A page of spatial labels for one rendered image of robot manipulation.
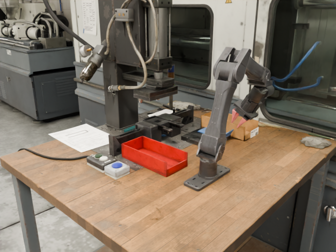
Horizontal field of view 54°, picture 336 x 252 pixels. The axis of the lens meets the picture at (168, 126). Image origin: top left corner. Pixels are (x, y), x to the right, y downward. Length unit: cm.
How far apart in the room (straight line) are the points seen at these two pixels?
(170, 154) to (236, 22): 92
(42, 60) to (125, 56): 301
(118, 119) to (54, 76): 297
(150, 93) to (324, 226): 114
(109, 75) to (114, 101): 13
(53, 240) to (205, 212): 159
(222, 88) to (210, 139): 18
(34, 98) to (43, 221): 219
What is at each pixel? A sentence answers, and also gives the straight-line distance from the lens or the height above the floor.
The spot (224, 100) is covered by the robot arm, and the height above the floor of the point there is 118.
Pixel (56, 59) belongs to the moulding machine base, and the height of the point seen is 83.
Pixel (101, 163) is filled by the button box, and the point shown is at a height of 93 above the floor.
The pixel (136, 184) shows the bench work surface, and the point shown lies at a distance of 115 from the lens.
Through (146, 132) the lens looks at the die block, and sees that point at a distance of 144.
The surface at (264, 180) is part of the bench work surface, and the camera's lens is 122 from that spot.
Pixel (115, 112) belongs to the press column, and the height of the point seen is 99.
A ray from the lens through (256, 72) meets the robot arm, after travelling 129.
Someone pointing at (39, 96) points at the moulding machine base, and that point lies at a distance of 450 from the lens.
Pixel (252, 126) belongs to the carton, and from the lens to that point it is 163.
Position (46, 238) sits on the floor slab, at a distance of 249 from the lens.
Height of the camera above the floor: 148
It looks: 20 degrees down
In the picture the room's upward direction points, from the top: straight up
